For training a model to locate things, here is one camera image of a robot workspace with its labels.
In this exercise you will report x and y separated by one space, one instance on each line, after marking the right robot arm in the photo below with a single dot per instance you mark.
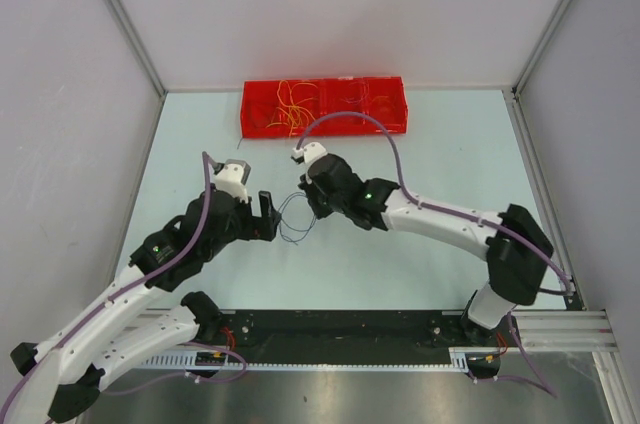
511 243

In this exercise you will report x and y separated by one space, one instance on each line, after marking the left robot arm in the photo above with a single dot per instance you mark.
65 374

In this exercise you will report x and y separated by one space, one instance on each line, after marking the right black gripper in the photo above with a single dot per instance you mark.
309 188

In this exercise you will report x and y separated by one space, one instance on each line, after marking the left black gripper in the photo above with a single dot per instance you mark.
262 226

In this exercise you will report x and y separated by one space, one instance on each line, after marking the aluminium frame rail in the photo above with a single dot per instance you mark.
563 330

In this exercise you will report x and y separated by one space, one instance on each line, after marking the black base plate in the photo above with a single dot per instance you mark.
433 328

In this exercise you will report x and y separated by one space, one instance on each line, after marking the grey slotted cable duct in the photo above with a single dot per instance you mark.
192 360

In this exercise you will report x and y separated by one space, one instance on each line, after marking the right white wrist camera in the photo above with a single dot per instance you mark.
309 153

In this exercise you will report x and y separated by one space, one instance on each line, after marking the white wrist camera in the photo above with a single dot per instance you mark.
231 177
309 153

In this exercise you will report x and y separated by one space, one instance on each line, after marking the right aluminium corner post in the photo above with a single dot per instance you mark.
552 25

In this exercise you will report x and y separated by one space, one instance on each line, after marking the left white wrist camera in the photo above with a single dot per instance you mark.
231 177

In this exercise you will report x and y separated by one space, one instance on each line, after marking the aluminium corner post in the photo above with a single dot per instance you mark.
552 25
123 21

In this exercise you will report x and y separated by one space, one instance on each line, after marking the left aluminium corner post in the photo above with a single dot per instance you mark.
123 21

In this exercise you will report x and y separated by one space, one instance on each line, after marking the red compartment bin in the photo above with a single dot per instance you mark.
274 109

